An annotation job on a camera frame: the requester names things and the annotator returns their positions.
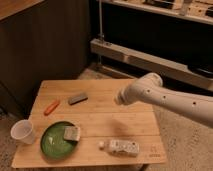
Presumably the grey sponge block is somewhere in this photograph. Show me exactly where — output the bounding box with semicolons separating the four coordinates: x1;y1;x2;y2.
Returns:
64;126;81;141

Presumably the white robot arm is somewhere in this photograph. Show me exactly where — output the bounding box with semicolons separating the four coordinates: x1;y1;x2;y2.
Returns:
115;73;213;128

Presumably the metal shelf rack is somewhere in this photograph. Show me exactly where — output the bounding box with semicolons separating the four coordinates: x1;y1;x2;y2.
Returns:
89;0;213;92

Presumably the dark wooden cabinet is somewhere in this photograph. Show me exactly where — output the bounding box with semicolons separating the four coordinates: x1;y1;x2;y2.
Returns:
0;0;90;116

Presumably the clear plastic bottle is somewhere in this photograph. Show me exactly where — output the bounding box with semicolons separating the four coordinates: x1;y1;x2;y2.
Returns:
98;139;140;157

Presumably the wooden table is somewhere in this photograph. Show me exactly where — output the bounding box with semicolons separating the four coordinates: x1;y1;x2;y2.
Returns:
12;79;167;168

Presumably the clear plastic cup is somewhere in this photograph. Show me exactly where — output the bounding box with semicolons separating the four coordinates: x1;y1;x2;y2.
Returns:
10;120;36;144

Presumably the orange carrot toy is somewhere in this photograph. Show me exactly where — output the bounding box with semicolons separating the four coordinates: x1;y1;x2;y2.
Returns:
44;100;60;116

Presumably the green plate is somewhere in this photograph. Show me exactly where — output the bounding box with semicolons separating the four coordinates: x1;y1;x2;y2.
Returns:
40;121;78;160

